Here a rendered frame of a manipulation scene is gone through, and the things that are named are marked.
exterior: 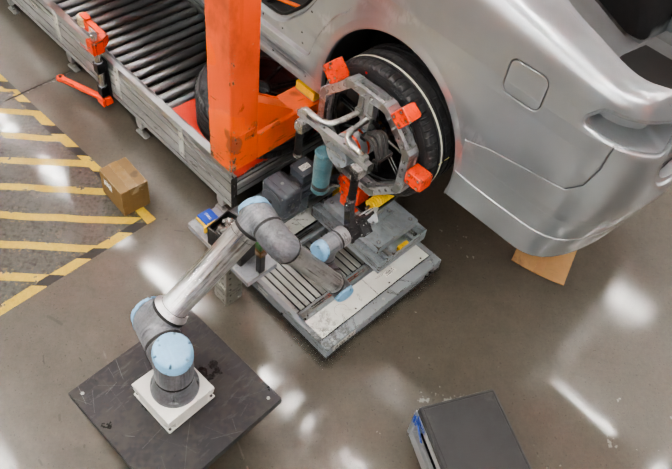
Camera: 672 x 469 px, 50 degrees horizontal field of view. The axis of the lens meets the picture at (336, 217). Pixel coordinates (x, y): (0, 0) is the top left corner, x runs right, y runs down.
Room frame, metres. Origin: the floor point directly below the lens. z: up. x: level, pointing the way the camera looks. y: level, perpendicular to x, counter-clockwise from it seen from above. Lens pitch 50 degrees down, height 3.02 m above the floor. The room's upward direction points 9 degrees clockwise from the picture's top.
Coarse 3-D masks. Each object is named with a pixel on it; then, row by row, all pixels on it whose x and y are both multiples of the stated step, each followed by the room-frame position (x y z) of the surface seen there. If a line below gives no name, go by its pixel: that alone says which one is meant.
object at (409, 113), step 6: (414, 102) 2.23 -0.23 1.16; (402, 108) 2.18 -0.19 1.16; (408, 108) 2.20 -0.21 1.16; (414, 108) 2.21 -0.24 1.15; (396, 114) 2.19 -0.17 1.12; (402, 114) 2.18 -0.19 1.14; (408, 114) 2.17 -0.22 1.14; (414, 114) 2.19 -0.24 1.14; (420, 114) 2.20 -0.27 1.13; (396, 120) 2.19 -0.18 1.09; (402, 120) 2.17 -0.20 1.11; (408, 120) 2.16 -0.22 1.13; (414, 120) 2.17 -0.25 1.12; (402, 126) 2.17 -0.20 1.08
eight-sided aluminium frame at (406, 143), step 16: (352, 80) 2.36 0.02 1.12; (368, 80) 2.37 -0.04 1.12; (320, 96) 2.46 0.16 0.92; (368, 96) 2.29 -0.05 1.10; (384, 96) 2.29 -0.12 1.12; (320, 112) 2.46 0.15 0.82; (384, 112) 2.23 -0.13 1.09; (400, 144) 2.16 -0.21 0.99; (416, 144) 2.18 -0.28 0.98; (400, 160) 2.15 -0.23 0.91; (368, 176) 2.31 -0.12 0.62; (400, 176) 2.15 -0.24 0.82; (368, 192) 2.23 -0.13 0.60; (384, 192) 2.18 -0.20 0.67; (400, 192) 2.13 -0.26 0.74
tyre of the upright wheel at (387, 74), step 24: (384, 48) 2.58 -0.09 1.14; (408, 48) 2.56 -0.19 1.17; (360, 72) 2.44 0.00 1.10; (384, 72) 2.37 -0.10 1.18; (408, 72) 2.41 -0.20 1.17; (408, 96) 2.28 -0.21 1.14; (432, 96) 2.33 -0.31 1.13; (432, 120) 2.25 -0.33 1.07; (432, 144) 2.19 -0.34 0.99; (432, 168) 2.17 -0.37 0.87; (408, 192) 2.20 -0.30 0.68
